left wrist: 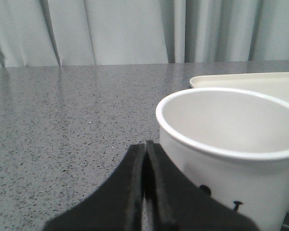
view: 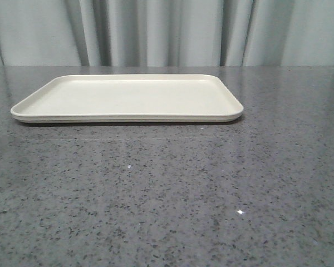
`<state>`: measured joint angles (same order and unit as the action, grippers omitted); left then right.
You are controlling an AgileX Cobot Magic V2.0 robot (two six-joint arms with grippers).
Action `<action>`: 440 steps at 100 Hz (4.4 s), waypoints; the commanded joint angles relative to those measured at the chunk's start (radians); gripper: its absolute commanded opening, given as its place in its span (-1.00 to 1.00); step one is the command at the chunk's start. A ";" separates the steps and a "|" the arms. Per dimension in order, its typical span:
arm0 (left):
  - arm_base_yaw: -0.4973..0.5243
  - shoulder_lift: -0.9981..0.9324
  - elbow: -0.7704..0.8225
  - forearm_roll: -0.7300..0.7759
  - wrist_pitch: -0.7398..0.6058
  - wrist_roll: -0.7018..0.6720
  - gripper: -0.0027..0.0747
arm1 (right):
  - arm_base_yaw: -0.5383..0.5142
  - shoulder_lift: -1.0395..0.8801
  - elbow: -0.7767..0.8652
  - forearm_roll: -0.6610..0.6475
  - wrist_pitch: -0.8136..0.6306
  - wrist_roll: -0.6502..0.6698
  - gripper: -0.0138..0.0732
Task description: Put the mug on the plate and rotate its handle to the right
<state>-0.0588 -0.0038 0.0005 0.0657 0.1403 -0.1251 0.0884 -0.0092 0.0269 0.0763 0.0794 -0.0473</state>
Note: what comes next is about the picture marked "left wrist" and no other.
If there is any cream rectangular tray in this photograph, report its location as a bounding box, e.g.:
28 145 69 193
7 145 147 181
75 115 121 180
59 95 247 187
189 72 289 103

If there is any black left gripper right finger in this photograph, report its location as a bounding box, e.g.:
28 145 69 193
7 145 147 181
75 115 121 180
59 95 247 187
145 141 258 231

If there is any white smiley face mug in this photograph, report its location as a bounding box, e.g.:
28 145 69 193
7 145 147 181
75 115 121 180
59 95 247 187
156 88 289 231

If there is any pale green curtain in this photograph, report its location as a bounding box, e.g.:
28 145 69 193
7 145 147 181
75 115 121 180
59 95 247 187
0 0 289 67

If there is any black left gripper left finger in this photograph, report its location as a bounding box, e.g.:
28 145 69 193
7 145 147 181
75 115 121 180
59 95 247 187
43 144 145 231

